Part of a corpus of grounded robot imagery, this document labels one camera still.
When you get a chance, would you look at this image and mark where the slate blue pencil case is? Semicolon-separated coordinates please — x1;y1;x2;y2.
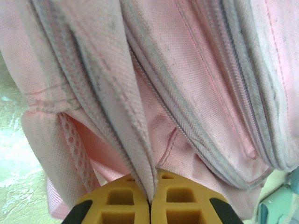
284;168;299;194

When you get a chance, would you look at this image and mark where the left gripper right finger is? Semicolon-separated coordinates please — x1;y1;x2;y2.
150;170;242;224

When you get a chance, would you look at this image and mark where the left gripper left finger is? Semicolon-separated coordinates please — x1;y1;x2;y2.
62;175;150;224

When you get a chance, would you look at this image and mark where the pink school backpack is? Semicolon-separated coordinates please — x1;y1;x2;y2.
0;0;299;221

